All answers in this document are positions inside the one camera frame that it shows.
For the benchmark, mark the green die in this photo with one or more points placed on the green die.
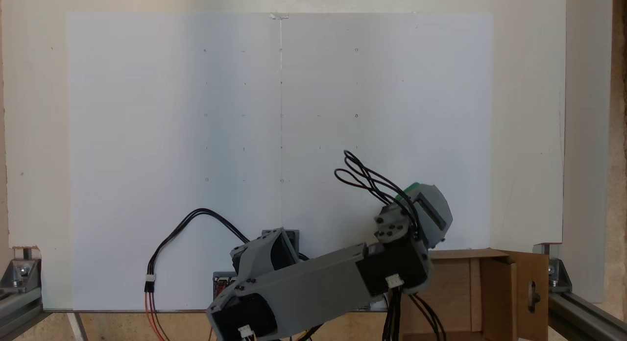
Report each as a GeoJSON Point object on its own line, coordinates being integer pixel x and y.
{"type": "Point", "coordinates": [410, 188]}

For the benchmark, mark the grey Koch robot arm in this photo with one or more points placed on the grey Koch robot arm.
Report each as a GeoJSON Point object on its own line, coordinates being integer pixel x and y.
{"type": "Point", "coordinates": [303, 287]}

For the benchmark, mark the brown cardboard box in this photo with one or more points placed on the brown cardboard box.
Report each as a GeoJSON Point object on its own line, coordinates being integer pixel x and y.
{"type": "Point", "coordinates": [490, 292]}

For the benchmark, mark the clear tape strip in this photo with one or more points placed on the clear tape strip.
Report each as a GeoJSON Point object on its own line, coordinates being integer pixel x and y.
{"type": "Point", "coordinates": [279, 15]}

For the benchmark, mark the white paper sheet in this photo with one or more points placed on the white paper sheet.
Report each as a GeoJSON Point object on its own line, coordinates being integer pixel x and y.
{"type": "Point", "coordinates": [147, 135]}

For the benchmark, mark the metal corner bracket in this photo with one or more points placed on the metal corner bracket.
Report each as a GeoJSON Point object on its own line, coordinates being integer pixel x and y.
{"type": "Point", "coordinates": [556, 270]}
{"type": "Point", "coordinates": [22, 272]}

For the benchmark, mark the aluminium frame post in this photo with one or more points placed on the aluminium frame post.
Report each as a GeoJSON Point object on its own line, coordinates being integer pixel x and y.
{"type": "Point", "coordinates": [17, 306]}
{"type": "Point", "coordinates": [583, 316]}

